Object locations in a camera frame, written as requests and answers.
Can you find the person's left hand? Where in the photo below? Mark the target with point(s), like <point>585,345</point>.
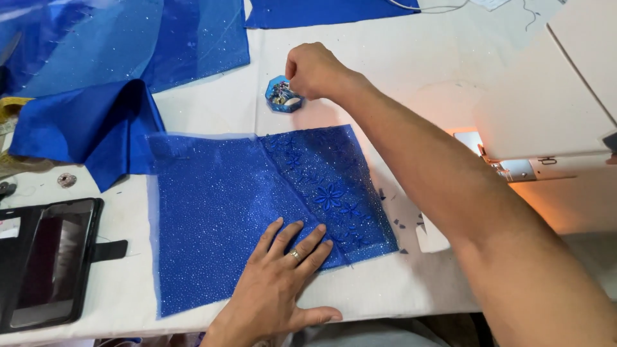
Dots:
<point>270,299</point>

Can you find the person's right hand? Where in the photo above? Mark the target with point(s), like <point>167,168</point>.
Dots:
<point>318,72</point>

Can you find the person's right fingers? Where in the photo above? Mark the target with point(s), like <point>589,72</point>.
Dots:
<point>293,72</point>

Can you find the blue glitter embroidered fabric piece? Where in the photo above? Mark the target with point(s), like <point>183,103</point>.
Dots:
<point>226,212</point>

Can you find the blue hexagonal pin box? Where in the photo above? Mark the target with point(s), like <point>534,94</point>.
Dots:
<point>282,102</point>

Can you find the flat blue satin fabric piece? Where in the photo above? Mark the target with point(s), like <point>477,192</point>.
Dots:
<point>328,12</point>

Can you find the sheer blue glitter tulle fabric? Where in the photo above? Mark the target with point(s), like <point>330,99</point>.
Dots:
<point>120,38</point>

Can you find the folded blue satin fabric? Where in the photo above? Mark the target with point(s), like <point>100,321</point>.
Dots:
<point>96,130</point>

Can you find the white paper sheet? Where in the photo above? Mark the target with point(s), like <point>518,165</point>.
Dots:
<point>489,4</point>

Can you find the dark loose thread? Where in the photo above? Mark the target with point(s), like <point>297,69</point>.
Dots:
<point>530,14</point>

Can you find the metal bobbin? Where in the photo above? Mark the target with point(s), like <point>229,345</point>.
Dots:
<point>67,180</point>

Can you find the white sewing machine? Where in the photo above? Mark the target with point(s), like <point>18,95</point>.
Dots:
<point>554,96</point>

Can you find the person's grey clothing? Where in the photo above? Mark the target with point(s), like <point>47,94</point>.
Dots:
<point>366,335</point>

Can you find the phone in black wallet case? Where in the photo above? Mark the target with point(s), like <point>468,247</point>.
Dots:
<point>48,260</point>

